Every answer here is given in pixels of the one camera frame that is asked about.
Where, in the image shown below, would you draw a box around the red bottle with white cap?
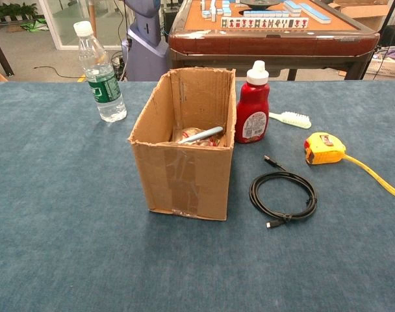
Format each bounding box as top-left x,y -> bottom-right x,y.
234,60 -> 270,145

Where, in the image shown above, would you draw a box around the black cable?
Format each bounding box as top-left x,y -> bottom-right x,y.
248,155 -> 318,229

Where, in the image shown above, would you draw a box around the mint green toothbrush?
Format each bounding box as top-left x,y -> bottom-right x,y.
268,110 -> 312,130

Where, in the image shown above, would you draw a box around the yellow tape measure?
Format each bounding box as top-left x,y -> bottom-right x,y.
303,131 -> 395,200

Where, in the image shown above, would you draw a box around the open cardboard box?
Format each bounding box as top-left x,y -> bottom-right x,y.
128,66 -> 237,222

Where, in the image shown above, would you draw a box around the clear water bottle green label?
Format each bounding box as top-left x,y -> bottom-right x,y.
73,20 -> 128,124

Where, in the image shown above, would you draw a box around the white and red snack packet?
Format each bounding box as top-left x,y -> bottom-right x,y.
173,127 -> 229,148

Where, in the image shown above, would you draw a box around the brown mahjong table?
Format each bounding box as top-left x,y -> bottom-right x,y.
168,0 -> 380,81

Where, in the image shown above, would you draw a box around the upright blue mahjong tile cluster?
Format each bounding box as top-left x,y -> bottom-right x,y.
199,0 -> 233,22

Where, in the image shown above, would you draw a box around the row of face-up mahjong tiles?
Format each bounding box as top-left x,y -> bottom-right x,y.
220,17 -> 310,29

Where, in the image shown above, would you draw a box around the blue felt table mat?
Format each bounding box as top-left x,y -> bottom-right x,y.
0,81 -> 395,312

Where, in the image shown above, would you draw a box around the dark mahjong table centre dome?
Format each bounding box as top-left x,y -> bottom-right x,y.
239,0 -> 276,10

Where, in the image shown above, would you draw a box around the short blue mahjong tile stack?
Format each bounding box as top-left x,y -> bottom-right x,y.
283,0 -> 303,18

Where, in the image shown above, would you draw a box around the green fabric bundle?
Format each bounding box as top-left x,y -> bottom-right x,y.
20,18 -> 51,33

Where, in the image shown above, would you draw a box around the large brown carton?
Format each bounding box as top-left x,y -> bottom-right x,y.
329,0 -> 395,32

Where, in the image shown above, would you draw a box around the green potted plants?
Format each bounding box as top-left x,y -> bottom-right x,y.
0,2 -> 39,22

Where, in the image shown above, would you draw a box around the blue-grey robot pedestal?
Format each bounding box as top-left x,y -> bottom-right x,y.
121,0 -> 171,82

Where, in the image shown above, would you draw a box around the straight blue mahjong tile wall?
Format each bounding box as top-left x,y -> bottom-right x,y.
243,10 -> 291,18

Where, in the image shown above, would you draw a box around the wooden post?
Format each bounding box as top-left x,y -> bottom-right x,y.
88,0 -> 97,37

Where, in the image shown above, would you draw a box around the long blue mahjong tile wall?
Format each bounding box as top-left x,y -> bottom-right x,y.
299,2 -> 332,24

